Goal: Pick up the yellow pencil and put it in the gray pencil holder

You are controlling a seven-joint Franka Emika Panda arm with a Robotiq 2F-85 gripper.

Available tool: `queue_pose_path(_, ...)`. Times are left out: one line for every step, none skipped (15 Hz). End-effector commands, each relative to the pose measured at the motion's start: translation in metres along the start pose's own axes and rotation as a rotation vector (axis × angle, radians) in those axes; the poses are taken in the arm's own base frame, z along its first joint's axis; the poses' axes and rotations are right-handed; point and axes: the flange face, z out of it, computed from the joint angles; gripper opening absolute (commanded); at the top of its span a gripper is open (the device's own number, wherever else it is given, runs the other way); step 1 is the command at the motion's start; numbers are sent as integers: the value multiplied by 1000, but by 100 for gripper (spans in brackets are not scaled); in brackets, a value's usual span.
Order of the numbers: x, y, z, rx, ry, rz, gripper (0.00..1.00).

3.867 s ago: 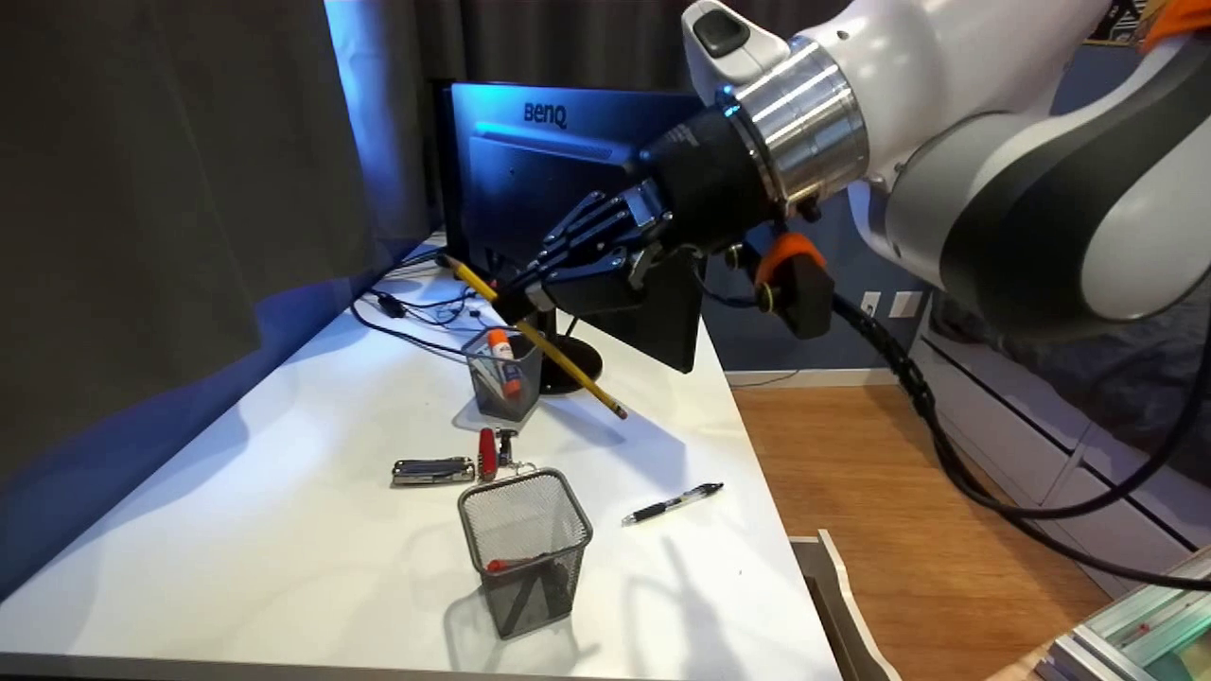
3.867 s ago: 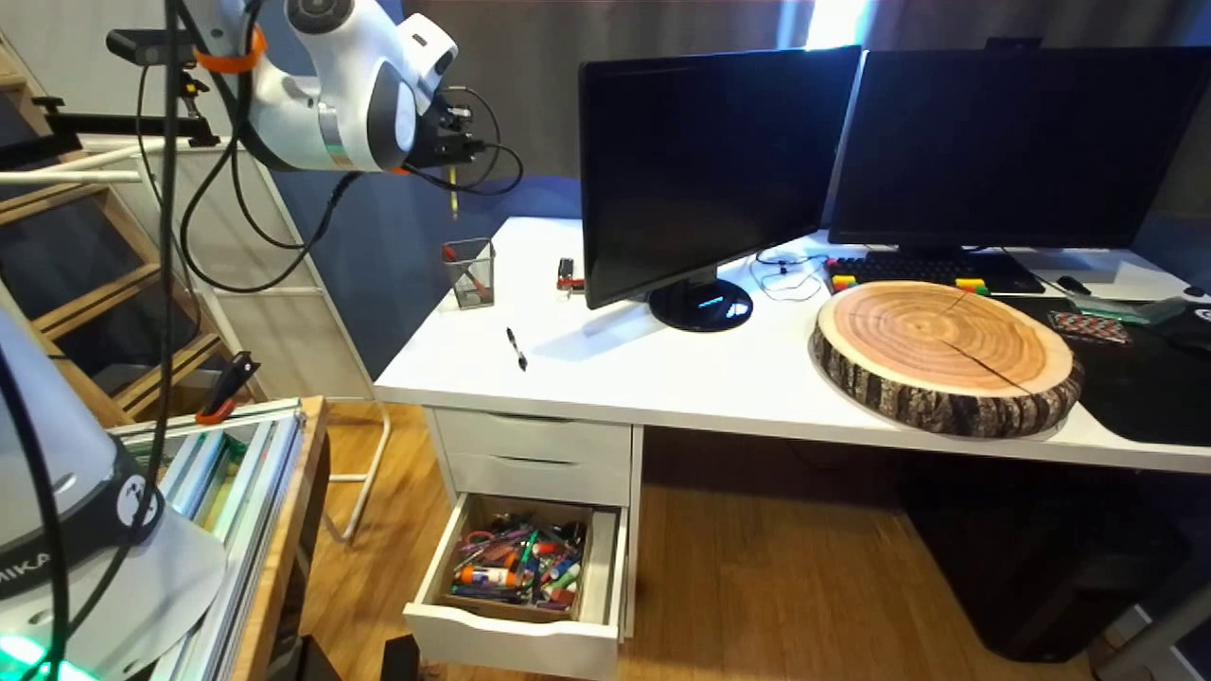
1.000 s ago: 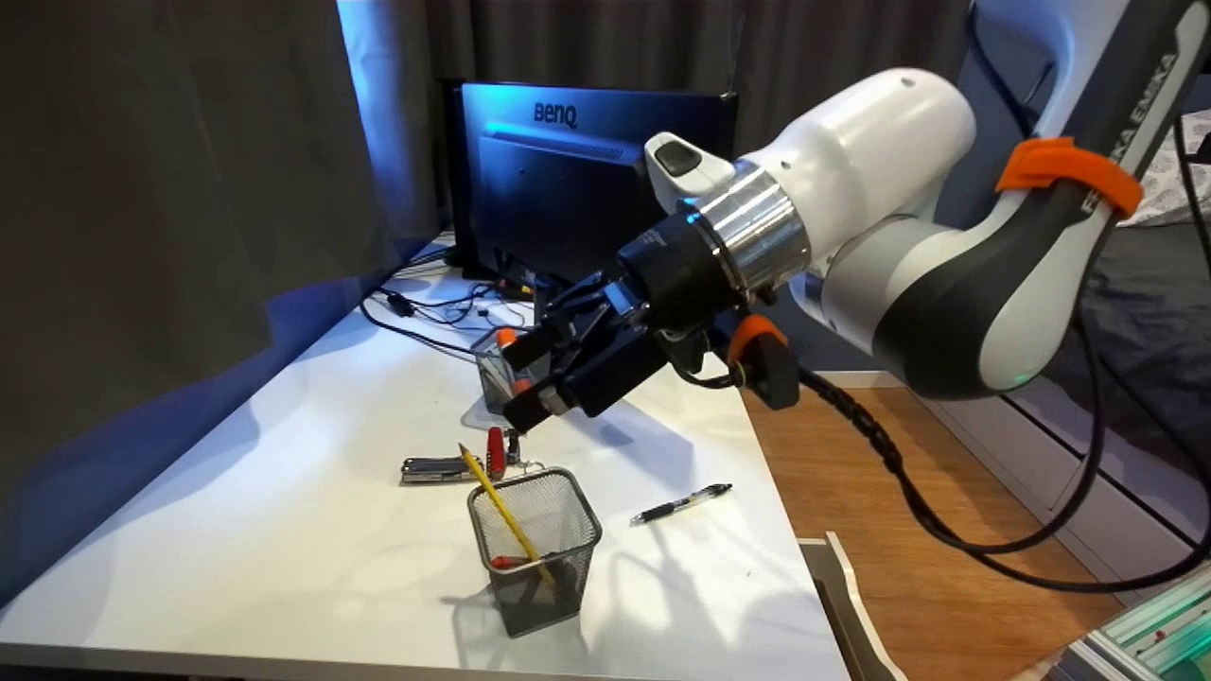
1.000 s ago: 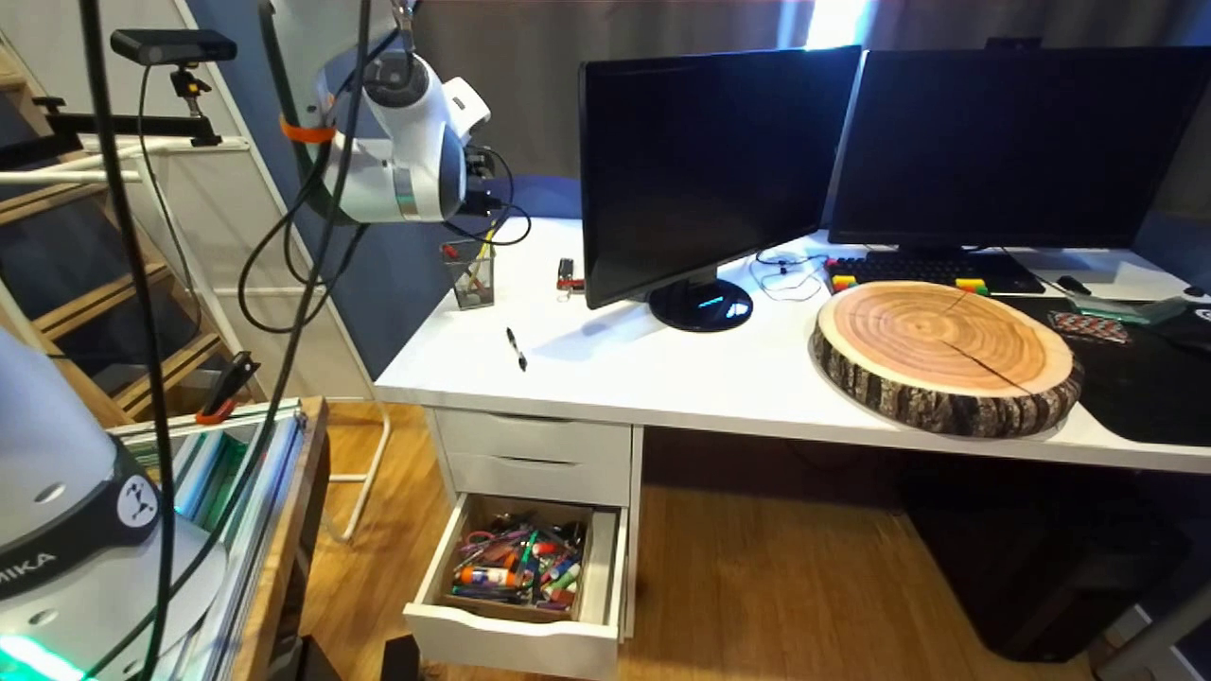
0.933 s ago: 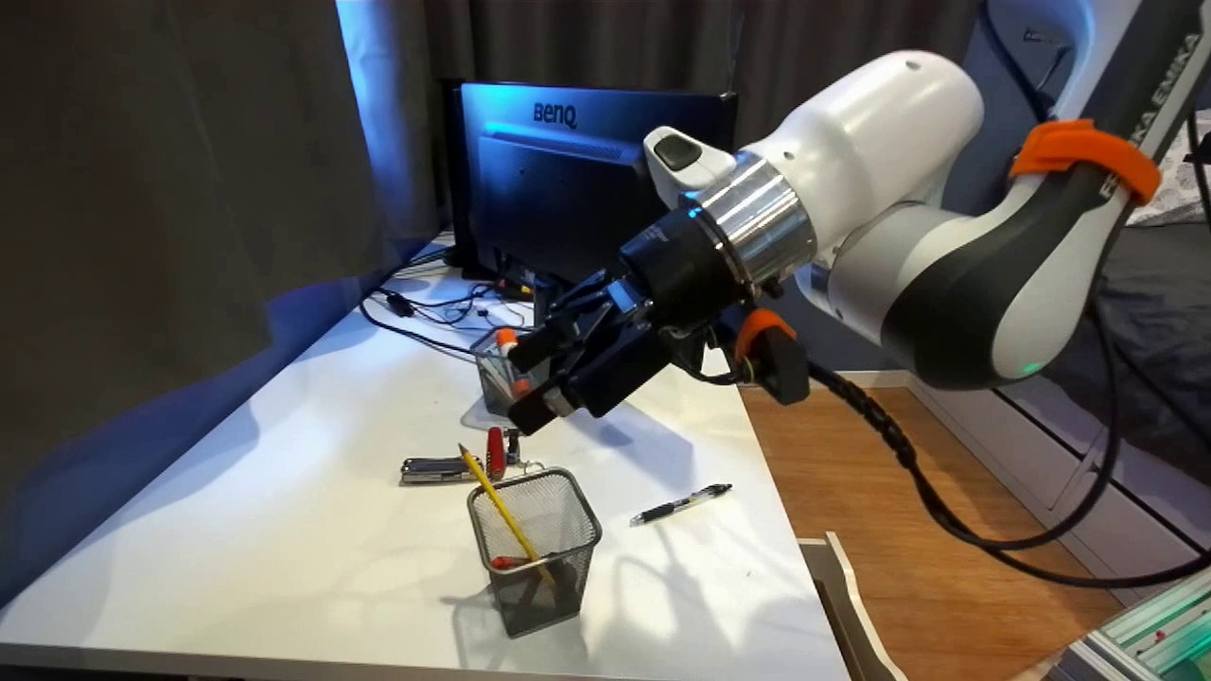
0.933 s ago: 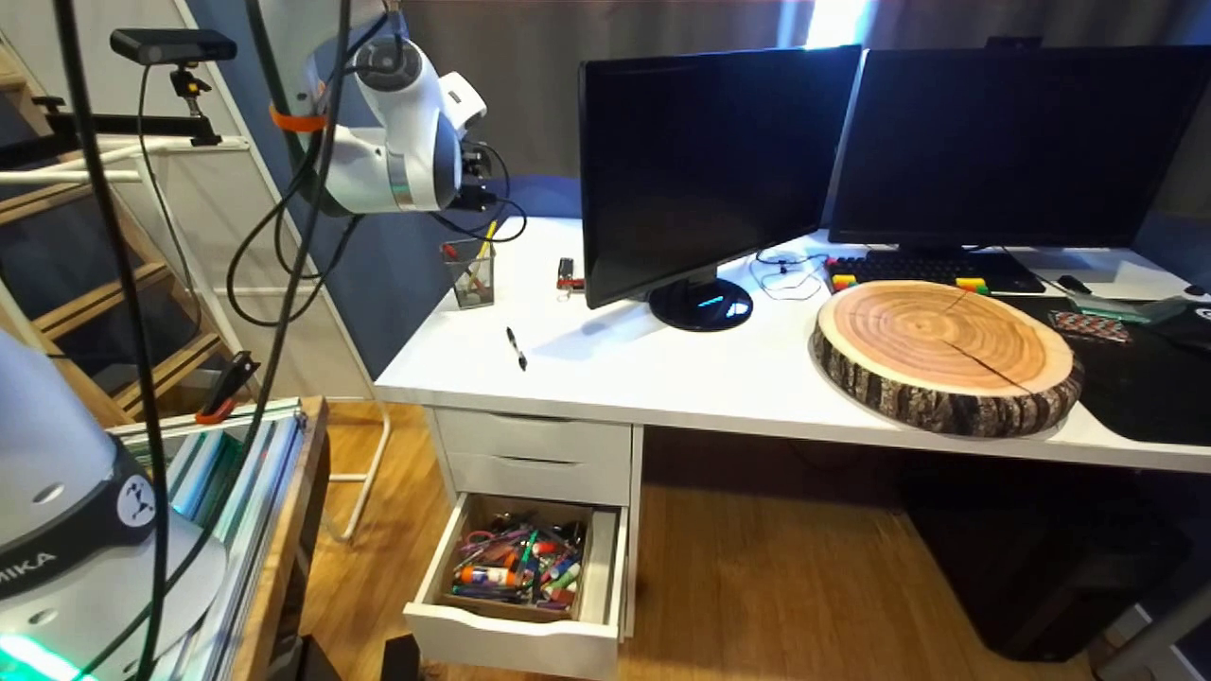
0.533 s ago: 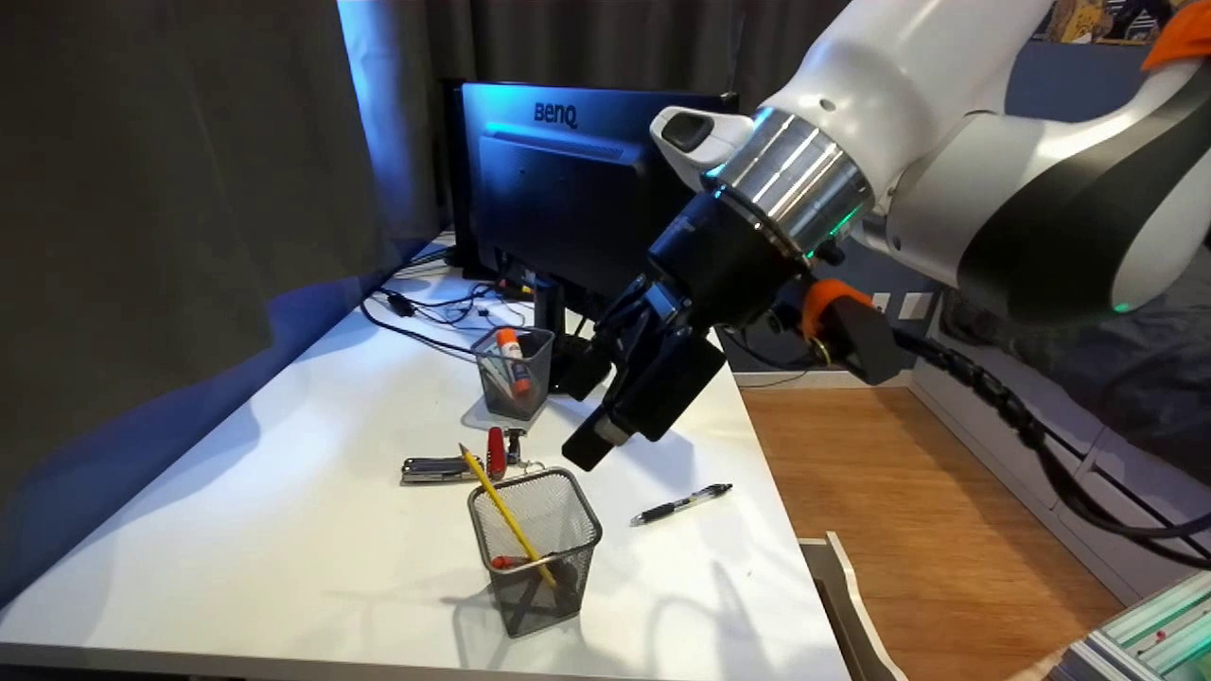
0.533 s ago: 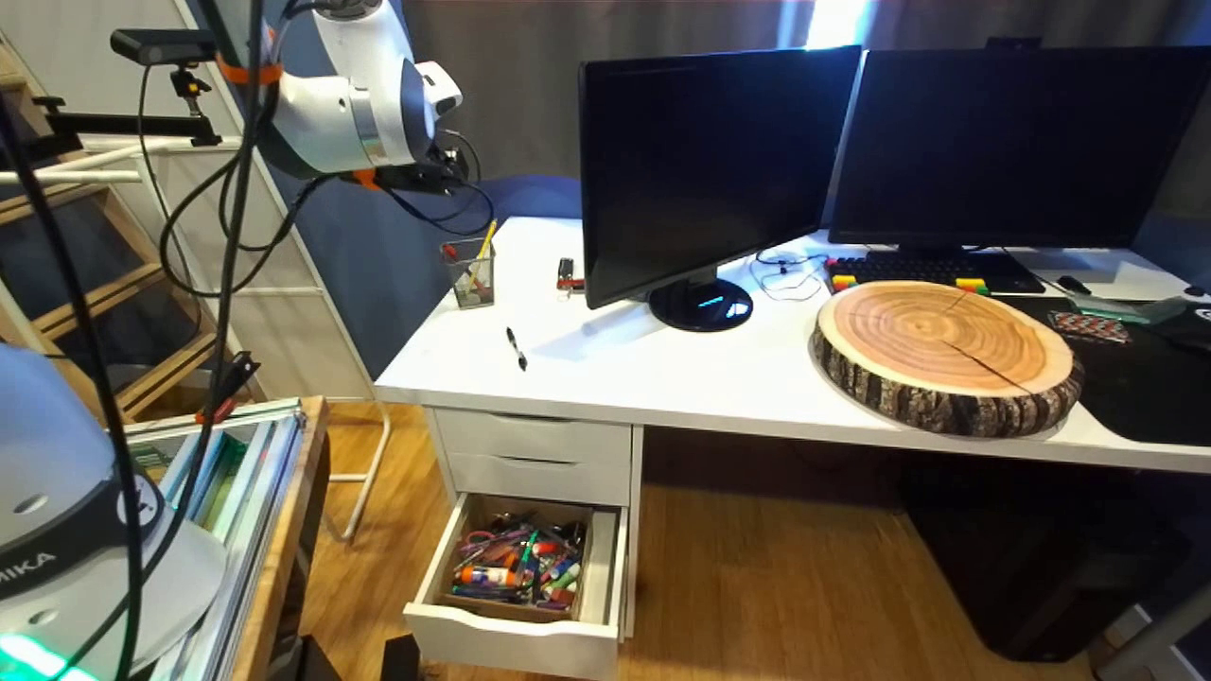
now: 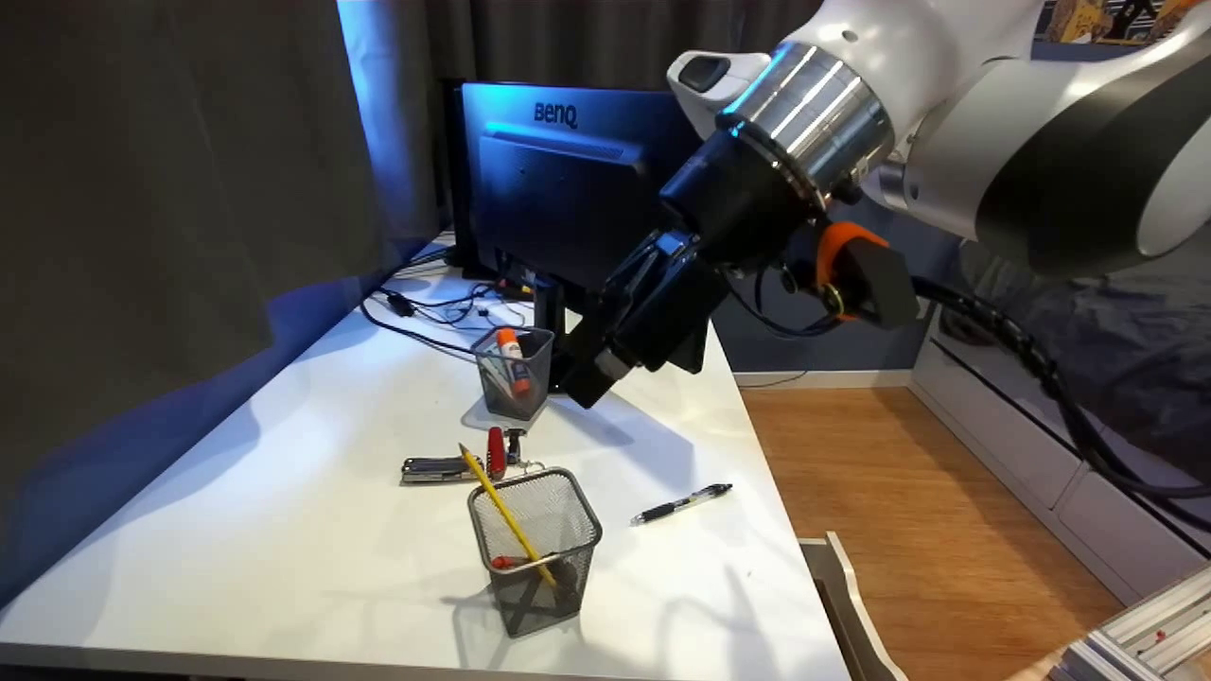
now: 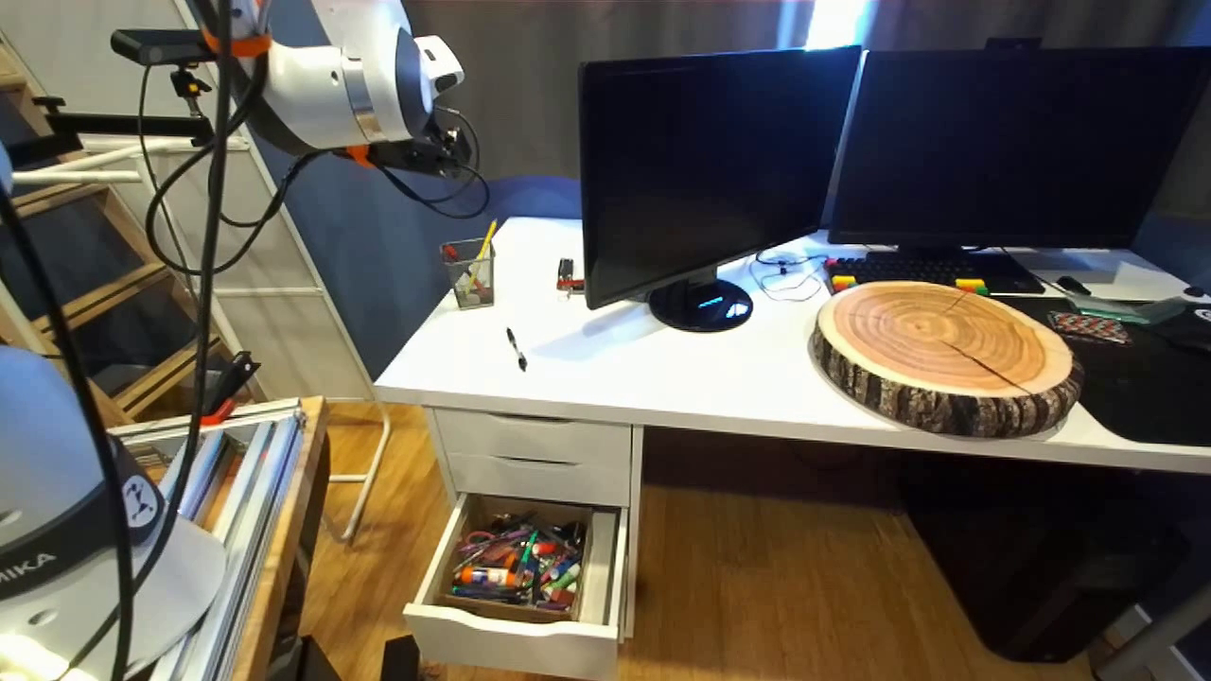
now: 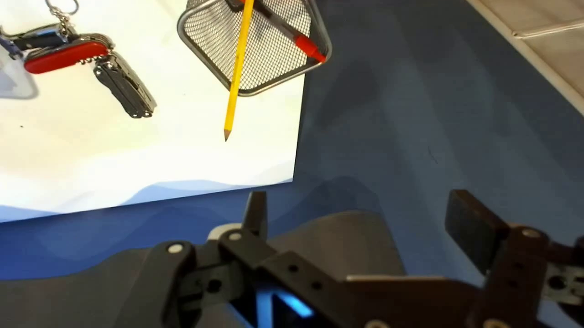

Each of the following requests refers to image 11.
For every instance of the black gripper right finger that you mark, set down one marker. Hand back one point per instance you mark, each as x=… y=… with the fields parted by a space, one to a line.
x=517 y=267

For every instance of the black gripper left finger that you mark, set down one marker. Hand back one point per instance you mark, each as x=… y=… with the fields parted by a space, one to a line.
x=256 y=274

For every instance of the yellow pencil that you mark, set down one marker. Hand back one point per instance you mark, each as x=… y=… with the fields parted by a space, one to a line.
x=238 y=74

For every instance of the gray mesh pencil holder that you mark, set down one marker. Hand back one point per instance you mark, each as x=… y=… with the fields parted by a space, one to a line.
x=274 y=67

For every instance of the red pen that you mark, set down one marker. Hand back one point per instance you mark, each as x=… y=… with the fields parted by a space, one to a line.
x=304 y=43

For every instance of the red pocket knife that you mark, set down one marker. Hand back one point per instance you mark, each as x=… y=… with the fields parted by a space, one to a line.
x=66 y=54

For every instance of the clear plastic tag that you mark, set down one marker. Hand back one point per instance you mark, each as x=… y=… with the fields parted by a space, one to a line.
x=15 y=76

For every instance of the black key fob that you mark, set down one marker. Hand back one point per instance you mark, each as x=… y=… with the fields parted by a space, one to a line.
x=37 y=39

